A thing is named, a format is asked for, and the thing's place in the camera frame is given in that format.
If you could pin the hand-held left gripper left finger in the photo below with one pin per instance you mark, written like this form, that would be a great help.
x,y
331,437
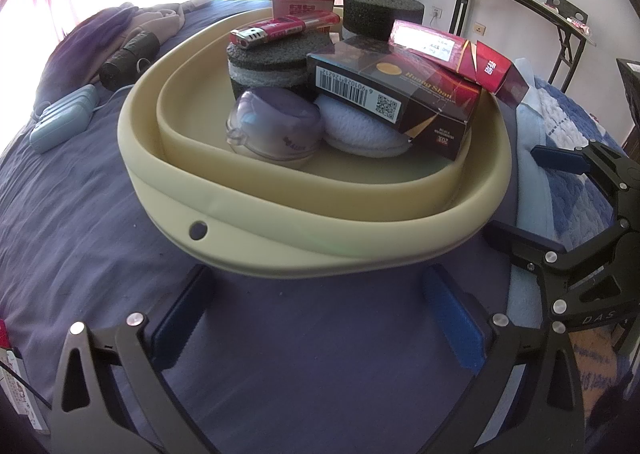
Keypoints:
x,y
182,319

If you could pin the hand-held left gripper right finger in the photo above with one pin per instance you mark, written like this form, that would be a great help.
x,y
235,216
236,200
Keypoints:
x,y
450,316

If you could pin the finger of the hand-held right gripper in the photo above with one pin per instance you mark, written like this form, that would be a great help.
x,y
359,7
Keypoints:
x,y
515,244
557,157

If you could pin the yellow plastic basin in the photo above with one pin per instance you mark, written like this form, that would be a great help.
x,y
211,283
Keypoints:
x,y
300,244

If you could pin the large red carton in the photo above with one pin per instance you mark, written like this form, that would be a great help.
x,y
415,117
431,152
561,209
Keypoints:
x,y
450,51

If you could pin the black box gold print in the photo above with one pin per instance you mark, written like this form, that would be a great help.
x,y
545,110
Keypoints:
x,y
400,98

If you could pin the round white pad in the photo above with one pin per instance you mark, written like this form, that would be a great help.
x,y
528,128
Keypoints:
x,y
360,131

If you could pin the thick black foam disc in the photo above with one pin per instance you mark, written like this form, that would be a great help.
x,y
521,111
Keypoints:
x,y
382,13

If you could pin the black foam disc grey band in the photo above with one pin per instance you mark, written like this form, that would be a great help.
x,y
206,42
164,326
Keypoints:
x,y
270,61

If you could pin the red lighter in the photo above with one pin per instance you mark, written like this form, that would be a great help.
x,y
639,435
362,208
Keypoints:
x,y
280,28

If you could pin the blue white checked blanket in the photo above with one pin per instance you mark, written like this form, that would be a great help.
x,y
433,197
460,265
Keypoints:
x,y
555,108

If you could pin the dark blue bed sheet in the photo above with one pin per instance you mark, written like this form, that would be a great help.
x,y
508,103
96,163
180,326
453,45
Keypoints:
x,y
300,334

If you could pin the small red white packet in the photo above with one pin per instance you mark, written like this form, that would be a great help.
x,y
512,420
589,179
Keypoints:
x,y
580,25

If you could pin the black chair back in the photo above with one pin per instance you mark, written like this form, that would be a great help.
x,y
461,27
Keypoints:
x,y
567,3

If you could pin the white labelled box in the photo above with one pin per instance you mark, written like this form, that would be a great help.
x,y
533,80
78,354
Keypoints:
x,y
17,384

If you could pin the light blue power strip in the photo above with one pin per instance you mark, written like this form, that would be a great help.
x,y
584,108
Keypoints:
x,y
62,118

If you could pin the black bag roll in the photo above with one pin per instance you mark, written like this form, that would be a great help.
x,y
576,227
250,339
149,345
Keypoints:
x,y
127,58

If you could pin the purple cloth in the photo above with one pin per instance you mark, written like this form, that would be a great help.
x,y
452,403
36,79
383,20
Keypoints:
x,y
85,48

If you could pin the beige cloth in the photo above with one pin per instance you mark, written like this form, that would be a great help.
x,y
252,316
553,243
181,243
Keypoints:
x,y
160,18

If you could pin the white wall socket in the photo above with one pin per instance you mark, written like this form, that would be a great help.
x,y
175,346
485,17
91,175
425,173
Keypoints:
x,y
436,12

